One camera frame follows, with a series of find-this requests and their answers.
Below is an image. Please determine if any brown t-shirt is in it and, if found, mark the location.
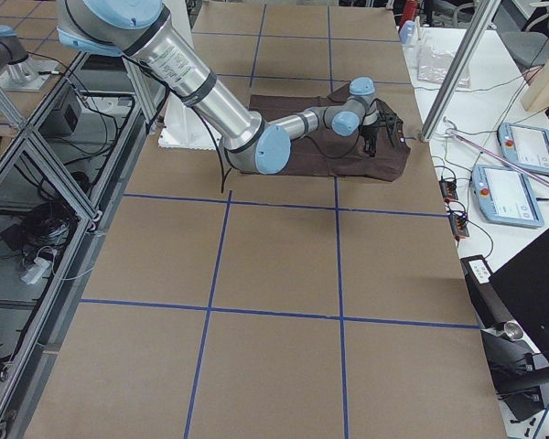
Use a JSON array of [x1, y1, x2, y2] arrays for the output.
[[249, 85, 410, 182]]

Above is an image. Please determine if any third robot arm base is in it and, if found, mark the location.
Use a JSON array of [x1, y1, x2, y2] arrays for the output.
[[0, 25, 59, 91]]

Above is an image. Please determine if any orange black circuit board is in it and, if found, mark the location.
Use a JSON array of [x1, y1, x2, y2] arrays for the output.
[[438, 178, 458, 202]]

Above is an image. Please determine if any clear plastic bag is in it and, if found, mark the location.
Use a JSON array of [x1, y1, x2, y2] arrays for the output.
[[417, 46, 456, 84]]

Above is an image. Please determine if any red cylinder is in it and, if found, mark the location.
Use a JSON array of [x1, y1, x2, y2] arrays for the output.
[[403, 0, 418, 21]]

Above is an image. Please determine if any near blue teach pendant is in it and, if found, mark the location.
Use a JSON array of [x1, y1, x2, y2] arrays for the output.
[[471, 166, 544, 229]]

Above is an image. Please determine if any blue teach pendant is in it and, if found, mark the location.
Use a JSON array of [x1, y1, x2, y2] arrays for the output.
[[498, 123, 549, 176], [471, 166, 544, 229]]

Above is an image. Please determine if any far blue teach pendant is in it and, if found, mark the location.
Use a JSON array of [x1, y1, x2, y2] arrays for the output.
[[498, 123, 549, 176]]

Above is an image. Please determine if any black box white label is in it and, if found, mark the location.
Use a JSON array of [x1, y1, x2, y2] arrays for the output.
[[460, 255, 524, 341]]

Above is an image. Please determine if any black laptop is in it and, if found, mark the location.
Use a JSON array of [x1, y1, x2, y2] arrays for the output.
[[490, 228, 549, 361]]

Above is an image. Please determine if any aluminium frame post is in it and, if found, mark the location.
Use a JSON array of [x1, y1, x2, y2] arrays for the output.
[[421, 0, 501, 142]]

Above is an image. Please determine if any white camera pedestal column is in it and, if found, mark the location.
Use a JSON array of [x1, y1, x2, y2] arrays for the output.
[[158, 0, 214, 150]]

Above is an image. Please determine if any aluminium side frame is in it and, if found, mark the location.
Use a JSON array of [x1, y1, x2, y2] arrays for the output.
[[0, 53, 167, 438]]

